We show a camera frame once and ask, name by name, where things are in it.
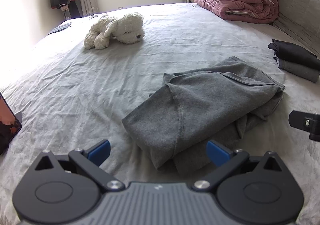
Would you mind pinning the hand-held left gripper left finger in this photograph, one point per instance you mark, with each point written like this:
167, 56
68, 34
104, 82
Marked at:
101, 150

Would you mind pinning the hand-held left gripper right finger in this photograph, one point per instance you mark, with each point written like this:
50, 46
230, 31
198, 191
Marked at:
215, 151

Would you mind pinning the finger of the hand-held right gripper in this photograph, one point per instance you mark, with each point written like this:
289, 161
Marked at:
300, 119

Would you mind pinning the grey shirt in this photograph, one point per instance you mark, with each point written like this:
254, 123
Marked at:
200, 104

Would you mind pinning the grey folded garment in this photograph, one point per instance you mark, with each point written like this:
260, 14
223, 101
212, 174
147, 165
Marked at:
300, 71

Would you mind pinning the black folded garment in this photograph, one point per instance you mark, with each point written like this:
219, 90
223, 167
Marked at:
292, 51

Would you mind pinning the black smartphone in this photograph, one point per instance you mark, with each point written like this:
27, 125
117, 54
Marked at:
8, 114

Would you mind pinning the grey quilted headboard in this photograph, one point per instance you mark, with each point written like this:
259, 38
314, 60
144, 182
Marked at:
300, 2

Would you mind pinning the white plush dog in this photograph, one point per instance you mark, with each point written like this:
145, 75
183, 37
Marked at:
125, 27

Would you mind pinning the dark tablet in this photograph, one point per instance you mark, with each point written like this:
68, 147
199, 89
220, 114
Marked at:
60, 28

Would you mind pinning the pink folded quilt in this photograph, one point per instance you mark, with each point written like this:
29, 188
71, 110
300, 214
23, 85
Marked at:
237, 2

